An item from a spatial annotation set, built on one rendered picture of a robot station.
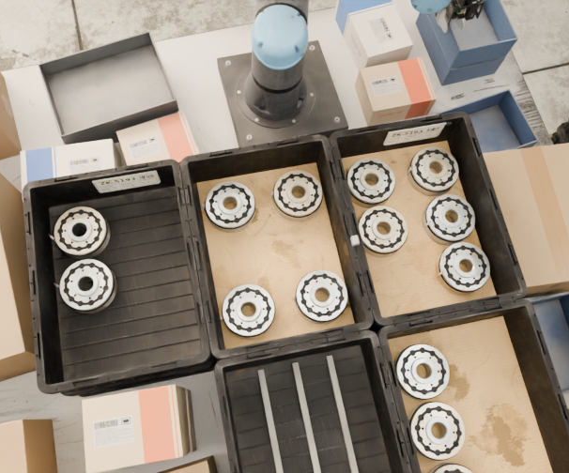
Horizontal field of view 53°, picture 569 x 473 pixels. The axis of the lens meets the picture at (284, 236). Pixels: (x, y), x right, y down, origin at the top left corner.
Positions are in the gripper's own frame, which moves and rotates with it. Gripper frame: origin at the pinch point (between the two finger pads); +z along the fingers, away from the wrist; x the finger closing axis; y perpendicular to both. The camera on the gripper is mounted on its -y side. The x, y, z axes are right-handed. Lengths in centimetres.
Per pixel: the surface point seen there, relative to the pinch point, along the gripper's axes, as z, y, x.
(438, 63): 10.6, 4.8, -0.6
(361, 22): 2.9, -6.4, -18.1
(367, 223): -6, 46, -33
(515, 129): 12.7, 26.3, 13.0
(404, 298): -2, 62, -29
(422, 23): 10.3, -7.2, -1.1
